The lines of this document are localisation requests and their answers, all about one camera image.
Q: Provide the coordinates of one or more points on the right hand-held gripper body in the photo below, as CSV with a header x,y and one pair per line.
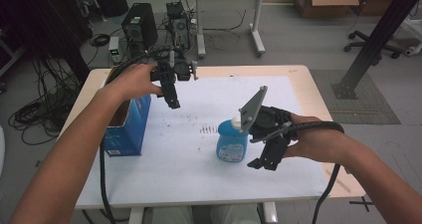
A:
x,y
268,121

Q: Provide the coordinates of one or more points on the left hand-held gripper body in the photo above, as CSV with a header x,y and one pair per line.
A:
x,y
179,70

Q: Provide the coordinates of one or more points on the blue bottle with white cap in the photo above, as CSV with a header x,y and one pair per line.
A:
x,y
231,142

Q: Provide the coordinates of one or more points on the blue cardboard box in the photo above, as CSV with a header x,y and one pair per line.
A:
x,y
132,131

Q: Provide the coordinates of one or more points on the person's left hand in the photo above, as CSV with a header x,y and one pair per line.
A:
x,y
132,83

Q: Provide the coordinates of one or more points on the person's right hand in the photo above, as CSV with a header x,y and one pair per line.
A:
x,y
318,144

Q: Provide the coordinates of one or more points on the open computer case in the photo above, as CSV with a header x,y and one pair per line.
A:
x,y
179,25

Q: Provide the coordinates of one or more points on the white table leg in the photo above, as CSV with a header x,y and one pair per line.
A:
x,y
136,216
269,213

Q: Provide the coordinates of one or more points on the white table mat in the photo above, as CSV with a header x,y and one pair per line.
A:
x,y
199,171

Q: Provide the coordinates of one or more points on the black computer tower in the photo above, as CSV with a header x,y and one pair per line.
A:
x,y
141,23

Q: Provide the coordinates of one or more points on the small white power unit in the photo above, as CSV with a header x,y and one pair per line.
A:
x,y
114,48

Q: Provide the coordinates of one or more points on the thin wooden strip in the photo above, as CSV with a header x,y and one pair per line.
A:
x,y
341,184

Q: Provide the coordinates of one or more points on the black tape cross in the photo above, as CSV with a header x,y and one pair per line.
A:
x,y
362,203

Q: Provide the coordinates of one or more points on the dark grey floor mat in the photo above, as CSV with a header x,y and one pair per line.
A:
x,y
368,108

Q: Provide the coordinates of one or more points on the black office chair base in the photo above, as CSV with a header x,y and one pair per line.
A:
x,y
368,44

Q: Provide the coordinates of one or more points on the open brown cardboard box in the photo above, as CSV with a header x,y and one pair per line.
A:
x,y
326,3

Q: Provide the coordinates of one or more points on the dark curtain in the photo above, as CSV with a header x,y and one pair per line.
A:
x,y
40,25

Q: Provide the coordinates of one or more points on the dark tape strip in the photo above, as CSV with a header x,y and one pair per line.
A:
x,y
38,163

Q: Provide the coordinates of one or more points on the closed brown cardboard box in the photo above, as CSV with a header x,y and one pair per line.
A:
x,y
375,1

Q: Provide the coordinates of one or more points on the black aluminium stand post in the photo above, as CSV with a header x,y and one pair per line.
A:
x,y
378,38

